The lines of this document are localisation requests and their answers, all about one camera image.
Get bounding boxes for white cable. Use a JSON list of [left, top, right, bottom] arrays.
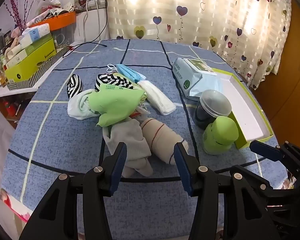
[[83, 0, 100, 43]]

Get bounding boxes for green cardboard box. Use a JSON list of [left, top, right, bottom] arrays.
[[211, 68, 274, 150]]

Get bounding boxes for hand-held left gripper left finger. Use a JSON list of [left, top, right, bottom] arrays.
[[19, 142, 128, 240]]

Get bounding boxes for wooden wardrobe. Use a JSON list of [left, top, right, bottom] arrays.
[[254, 0, 300, 153]]

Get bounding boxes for blue face mask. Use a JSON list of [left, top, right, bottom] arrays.
[[107, 64, 147, 83]]

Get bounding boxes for beige striped sock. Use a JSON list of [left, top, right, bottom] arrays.
[[140, 117, 189, 167]]

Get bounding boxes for orange plastic bin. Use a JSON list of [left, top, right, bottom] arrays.
[[35, 11, 77, 32]]

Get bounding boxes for green plastic bottle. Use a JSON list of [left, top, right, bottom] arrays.
[[202, 116, 239, 155]]

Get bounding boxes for white blue tissue box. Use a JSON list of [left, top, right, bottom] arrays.
[[19, 23, 52, 48]]

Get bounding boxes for blue checked bed sheet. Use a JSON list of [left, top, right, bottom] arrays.
[[0, 39, 288, 240]]

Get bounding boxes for black cable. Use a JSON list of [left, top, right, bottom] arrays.
[[56, 7, 108, 58]]

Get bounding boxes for white side table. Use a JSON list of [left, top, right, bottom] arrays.
[[0, 40, 78, 103]]

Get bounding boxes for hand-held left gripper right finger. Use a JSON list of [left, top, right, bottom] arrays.
[[173, 142, 282, 240]]

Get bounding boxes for white pale green sock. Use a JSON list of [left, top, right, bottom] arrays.
[[67, 89, 100, 120]]

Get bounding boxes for black white striped tray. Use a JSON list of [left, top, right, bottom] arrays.
[[6, 44, 70, 90]]

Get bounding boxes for clear storage container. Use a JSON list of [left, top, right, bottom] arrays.
[[52, 25, 77, 45]]

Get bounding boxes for purple dried branches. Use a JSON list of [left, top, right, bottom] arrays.
[[4, 0, 44, 30]]

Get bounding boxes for clear plastic jar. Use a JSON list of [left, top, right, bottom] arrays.
[[193, 89, 232, 130]]

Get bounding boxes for bright green cloth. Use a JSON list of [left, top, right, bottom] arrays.
[[87, 89, 147, 128]]

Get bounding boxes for black white striped sock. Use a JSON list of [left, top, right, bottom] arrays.
[[94, 73, 134, 92], [66, 74, 82, 99]]

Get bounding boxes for white towel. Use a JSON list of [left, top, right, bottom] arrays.
[[137, 80, 177, 116]]

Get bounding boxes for red canister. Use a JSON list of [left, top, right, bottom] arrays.
[[4, 100, 15, 117]]

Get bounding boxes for lime green box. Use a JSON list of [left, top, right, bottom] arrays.
[[4, 36, 57, 83]]

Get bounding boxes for clear plastic packet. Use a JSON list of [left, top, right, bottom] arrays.
[[129, 100, 150, 118]]

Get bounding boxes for wet wipes pack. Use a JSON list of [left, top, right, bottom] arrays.
[[171, 57, 224, 99]]

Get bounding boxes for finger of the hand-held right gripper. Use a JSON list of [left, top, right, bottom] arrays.
[[229, 164, 300, 201], [249, 140, 300, 173]]

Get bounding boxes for grey sock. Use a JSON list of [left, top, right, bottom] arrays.
[[102, 119, 153, 177]]

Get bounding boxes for heart print curtain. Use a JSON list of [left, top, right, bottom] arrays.
[[104, 0, 294, 90]]

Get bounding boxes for pale green flat box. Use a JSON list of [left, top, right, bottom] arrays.
[[2, 34, 53, 68]]

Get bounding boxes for pink floral cloth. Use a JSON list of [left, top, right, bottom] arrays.
[[0, 189, 32, 223]]

